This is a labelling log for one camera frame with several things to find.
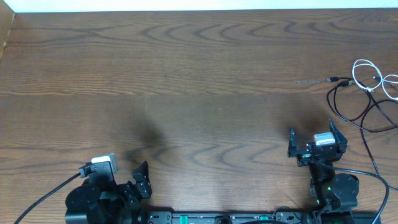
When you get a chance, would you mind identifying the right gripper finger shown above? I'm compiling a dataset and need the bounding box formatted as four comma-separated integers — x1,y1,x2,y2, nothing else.
287,128,298,157
328,119,348,152

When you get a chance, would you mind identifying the white USB cable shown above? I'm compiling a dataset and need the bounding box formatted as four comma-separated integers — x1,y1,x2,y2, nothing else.
351,58,398,102

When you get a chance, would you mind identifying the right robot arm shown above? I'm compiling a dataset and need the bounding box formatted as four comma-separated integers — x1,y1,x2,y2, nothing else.
287,121,359,211

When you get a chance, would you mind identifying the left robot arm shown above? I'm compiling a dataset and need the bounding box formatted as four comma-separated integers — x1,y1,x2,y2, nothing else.
65,161,152,224

